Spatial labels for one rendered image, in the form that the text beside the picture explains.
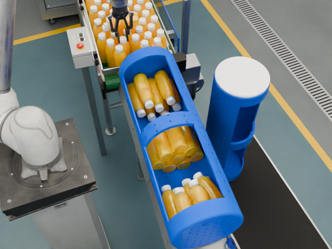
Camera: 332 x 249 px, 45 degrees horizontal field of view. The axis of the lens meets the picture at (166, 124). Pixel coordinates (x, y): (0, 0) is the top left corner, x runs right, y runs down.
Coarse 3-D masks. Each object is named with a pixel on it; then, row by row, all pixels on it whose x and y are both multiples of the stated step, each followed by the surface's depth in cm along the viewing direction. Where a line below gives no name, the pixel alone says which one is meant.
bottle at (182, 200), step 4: (180, 192) 153; (184, 192) 154; (176, 196) 153; (180, 196) 151; (184, 196) 151; (188, 196) 152; (176, 200) 151; (180, 200) 150; (184, 200) 150; (188, 200) 150; (176, 204) 151; (180, 204) 149; (184, 204) 149; (188, 204) 149; (192, 204) 150; (176, 208) 151; (180, 208) 149; (184, 208) 148
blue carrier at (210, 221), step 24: (144, 48) 183; (120, 72) 189; (144, 72) 196; (168, 72) 201; (144, 120) 191; (168, 120) 159; (192, 120) 162; (144, 144) 163; (192, 168) 176; (216, 168) 150; (192, 216) 137; (216, 216) 136; (240, 216) 143; (192, 240) 148; (216, 240) 157
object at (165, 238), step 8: (120, 88) 217; (120, 96) 218; (128, 112) 206; (128, 120) 206; (136, 136) 197; (136, 144) 197; (144, 160) 188; (144, 168) 188; (144, 176) 188; (152, 192) 180; (152, 200) 180; (160, 216) 173; (160, 224) 173; (168, 240) 166; (224, 240) 162; (168, 248) 166; (200, 248) 160; (208, 248) 160; (216, 248) 160; (224, 248) 160
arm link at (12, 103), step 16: (0, 0) 136; (0, 16) 139; (0, 32) 141; (0, 48) 144; (0, 64) 146; (0, 80) 149; (0, 96) 151; (16, 96) 158; (0, 112) 151; (0, 128) 151
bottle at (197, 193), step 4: (196, 184) 151; (192, 188) 151; (196, 188) 150; (200, 188) 150; (204, 188) 152; (192, 192) 150; (196, 192) 149; (200, 192) 149; (204, 192) 149; (192, 196) 149; (196, 196) 148; (200, 196) 148; (204, 196) 148; (192, 200) 149; (196, 200) 148; (200, 200) 147; (204, 200) 147
